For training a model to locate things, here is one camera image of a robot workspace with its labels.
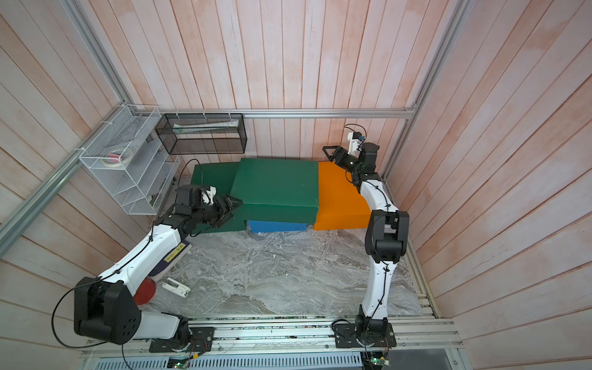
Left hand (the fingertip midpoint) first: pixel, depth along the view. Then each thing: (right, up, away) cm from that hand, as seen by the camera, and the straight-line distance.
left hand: (239, 210), depth 82 cm
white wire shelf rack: (-33, +8, -3) cm, 35 cm away
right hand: (+33, +24, +10) cm, 42 cm away
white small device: (-23, -28, 0) cm, 36 cm away
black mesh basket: (-23, +35, +23) cm, 48 cm away
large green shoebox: (+14, +7, +3) cm, 16 cm away
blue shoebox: (+11, -8, +18) cm, 23 cm away
